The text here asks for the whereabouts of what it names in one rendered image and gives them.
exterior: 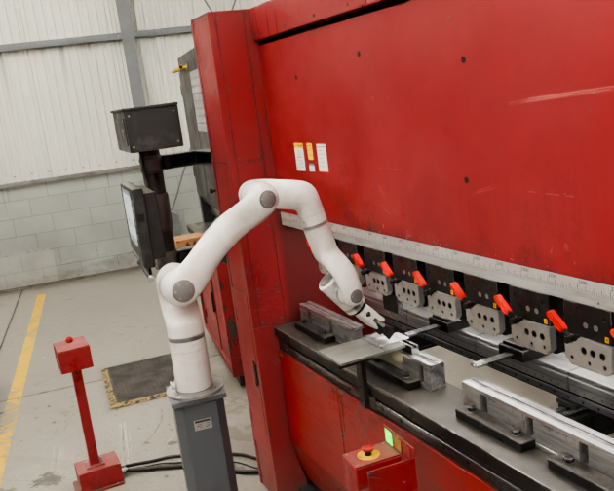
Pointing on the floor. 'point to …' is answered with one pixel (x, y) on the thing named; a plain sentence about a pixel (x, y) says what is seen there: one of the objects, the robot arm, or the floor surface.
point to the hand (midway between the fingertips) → (384, 331)
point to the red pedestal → (110, 474)
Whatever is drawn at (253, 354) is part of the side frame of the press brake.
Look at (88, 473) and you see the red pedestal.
